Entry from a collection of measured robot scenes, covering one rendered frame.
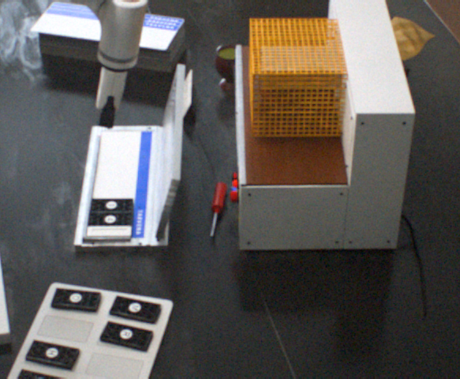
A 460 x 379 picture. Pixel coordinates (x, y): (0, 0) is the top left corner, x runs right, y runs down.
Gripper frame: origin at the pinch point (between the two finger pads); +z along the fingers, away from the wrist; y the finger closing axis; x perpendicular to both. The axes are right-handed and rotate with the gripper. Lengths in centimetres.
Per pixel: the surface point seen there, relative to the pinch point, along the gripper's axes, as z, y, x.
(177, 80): 1.1, -21.0, 15.3
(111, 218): 21.3, 8.4, 4.5
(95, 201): 22.5, 2.3, 0.4
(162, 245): 20.2, 15.9, 16.4
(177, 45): 17, -62, 17
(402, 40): 8, -71, 81
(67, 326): 24.9, 39.3, -1.9
